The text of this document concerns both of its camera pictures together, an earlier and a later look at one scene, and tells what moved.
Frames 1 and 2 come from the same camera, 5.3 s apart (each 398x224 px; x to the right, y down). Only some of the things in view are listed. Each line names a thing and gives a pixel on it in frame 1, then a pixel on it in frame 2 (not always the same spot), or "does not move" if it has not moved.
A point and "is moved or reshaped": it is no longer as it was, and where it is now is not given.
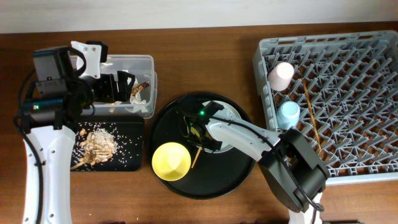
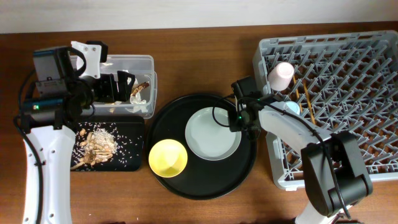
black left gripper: x=108 y=81 does not move
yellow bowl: x=171 y=161 is moved or reshaped
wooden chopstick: x=200 y=149 → x=297 y=93
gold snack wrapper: x=140 y=86 does not move
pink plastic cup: x=279 y=78 does not move
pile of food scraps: x=97 y=146 does not move
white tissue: x=135 y=99 does not move
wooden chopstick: x=312 y=115 does not move
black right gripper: x=213 y=144 → x=234 y=126
